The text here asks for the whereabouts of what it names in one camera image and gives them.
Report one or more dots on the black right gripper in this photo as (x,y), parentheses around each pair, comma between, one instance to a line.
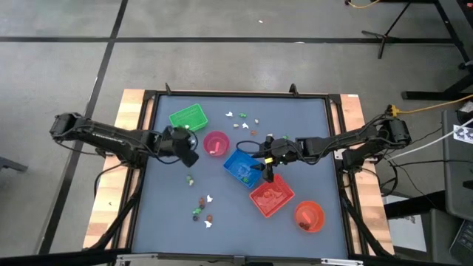
(281,152)

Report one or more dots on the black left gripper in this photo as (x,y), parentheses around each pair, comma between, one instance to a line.
(181,142)

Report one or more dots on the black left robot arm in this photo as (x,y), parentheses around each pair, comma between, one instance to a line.
(103,134)

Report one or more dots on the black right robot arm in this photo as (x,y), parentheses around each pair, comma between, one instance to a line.
(351,140)

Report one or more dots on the blue plastic basket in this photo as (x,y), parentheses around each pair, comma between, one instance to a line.
(240,162)

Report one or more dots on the pink plastic bowl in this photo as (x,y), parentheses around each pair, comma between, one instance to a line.
(222,138)

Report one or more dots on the red plastic basket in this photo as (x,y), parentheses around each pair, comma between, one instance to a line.
(271,207)

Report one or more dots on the green plastic basket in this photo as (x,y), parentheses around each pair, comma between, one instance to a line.
(181,112)

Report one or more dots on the orange plastic bowl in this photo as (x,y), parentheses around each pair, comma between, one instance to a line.
(316,212)

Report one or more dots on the wooden table side board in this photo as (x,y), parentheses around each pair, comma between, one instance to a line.
(351,107)
(105,214)

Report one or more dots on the black bar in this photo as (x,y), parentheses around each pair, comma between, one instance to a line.
(414,205)

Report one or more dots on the black beam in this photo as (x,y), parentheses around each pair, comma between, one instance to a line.
(55,259)

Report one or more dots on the grey chair base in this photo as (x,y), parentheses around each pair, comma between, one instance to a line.
(11,164)

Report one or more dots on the black tripod stand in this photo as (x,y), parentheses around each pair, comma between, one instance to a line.
(386,36)

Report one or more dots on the grey cabinet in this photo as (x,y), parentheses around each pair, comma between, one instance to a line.
(456,177)

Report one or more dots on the white marker paper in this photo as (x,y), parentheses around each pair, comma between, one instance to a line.
(463,133)

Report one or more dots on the black keyboard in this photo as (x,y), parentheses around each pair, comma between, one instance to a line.
(463,242)

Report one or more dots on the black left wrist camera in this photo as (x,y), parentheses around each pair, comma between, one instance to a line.
(168,130)

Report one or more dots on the black frame clamp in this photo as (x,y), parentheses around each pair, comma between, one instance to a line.
(293,89)
(168,89)

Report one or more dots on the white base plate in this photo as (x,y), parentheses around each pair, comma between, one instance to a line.
(339,154)

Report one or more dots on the black table frame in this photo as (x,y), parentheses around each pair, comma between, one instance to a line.
(240,93)

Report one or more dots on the silver aluminium rail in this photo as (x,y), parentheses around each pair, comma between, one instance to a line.
(177,256)

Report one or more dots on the black desk leg frame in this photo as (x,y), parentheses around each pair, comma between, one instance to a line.
(436,95)

